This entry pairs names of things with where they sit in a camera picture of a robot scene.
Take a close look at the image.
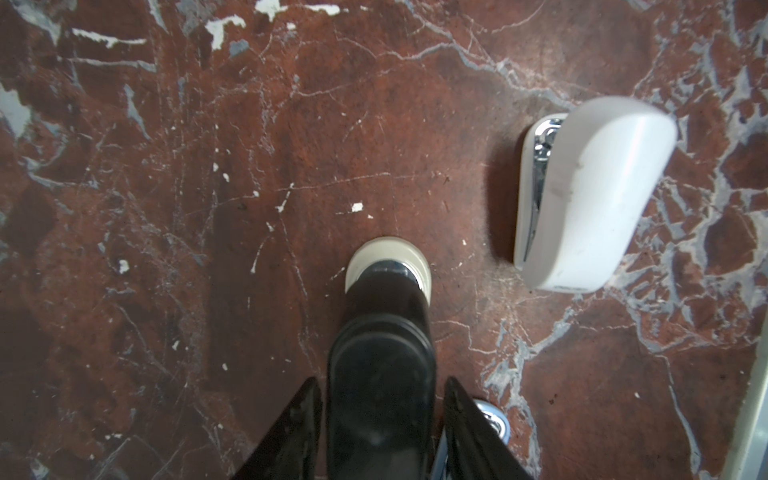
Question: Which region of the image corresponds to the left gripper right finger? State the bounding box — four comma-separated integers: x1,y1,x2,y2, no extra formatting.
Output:
443,377,532,480

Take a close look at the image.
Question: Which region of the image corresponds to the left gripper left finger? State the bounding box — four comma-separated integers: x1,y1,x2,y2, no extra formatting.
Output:
233,377,323,480

